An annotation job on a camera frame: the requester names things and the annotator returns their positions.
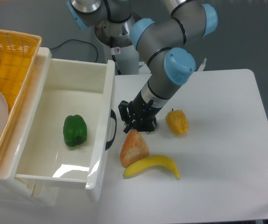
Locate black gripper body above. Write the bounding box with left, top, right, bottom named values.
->
left=128, top=92, right=161, bottom=132

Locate black top drawer handle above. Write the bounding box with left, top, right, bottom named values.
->
left=105, top=109, right=117, bottom=150

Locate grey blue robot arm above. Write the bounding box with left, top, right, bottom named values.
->
left=67, top=0, right=218, bottom=133

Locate white drawer cabinet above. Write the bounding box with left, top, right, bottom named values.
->
left=0, top=47, right=59, bottom=206

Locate orange peeled segment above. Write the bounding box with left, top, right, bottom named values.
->
left=120, top=130, right=149, bottom=168

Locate yellow bell pepper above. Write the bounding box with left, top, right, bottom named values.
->
left=165, top=109, right=189, bottom=136

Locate yellow banana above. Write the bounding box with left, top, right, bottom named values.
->
left=123, top=154, right=180, bottom=179

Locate green bell pepper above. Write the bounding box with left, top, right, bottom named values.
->
left=63, top=114, right=88, bottom=147

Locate orange woven basket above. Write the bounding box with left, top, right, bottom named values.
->
left=0, top=29, right=42, bottom=149

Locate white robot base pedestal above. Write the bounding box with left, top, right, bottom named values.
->
left=94, top=17, right=139, bottom=75

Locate metal table bracket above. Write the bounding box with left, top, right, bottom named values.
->
left=197, top=58, right=207, bottom=72

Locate black cable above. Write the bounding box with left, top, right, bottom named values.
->
left=49, top=39, right=99, bottom=63

